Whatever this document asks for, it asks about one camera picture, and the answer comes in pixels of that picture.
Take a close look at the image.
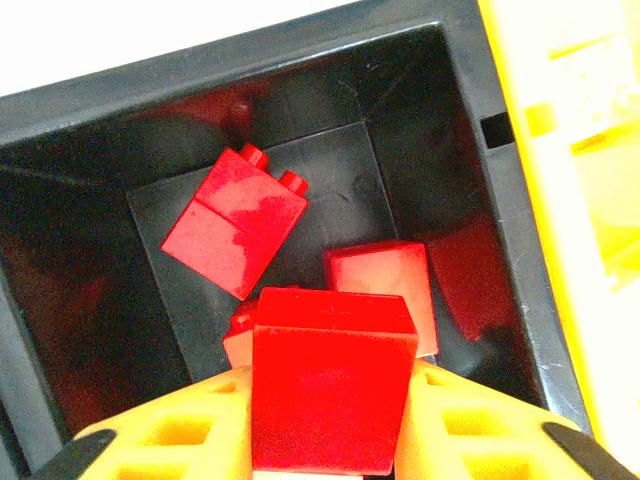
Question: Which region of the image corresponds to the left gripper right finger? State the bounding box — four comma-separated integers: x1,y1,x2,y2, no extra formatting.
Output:
392,360,640,480

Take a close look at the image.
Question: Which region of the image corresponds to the black plastic bin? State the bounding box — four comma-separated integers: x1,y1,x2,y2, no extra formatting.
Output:
0,0,596,480

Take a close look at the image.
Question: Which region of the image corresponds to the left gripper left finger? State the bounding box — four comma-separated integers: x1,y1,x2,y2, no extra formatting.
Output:
29,364,256,480

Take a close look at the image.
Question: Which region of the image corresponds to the red lego brick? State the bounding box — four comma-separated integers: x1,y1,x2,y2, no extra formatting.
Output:
159,141,310,302
322,239,440,359
249,285,420,476
221,298,261,374

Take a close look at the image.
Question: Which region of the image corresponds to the yellow plastic bin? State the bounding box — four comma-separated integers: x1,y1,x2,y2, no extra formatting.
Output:
474,0,640,451

